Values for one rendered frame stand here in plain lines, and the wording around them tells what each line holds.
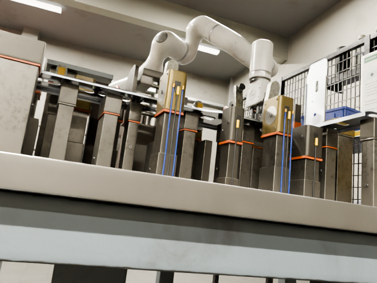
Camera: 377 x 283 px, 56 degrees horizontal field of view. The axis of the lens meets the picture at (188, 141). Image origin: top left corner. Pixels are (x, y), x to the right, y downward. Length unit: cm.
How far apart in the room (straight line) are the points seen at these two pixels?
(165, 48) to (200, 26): 18
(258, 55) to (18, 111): 88
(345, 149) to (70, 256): 111
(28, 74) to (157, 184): 58
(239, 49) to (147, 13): 455
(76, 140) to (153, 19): 485
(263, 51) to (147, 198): 107
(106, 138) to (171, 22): 506
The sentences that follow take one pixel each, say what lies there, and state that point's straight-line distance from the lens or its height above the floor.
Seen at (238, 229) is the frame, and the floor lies 64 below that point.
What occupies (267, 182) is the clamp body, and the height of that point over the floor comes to 78.
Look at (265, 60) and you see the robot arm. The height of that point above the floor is 126.
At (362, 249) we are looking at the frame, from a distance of 65.
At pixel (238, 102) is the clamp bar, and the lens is 153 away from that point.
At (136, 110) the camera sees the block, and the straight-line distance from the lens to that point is 116.
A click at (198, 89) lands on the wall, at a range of 866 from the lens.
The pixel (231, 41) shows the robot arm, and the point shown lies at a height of 136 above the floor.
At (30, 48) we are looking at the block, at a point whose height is 100.
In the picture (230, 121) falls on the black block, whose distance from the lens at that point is 107.
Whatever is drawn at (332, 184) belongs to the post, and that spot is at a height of 80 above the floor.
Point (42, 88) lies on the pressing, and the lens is 125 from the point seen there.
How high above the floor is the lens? 66
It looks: 12 degrees up
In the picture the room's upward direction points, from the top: 7 degrees clockwise
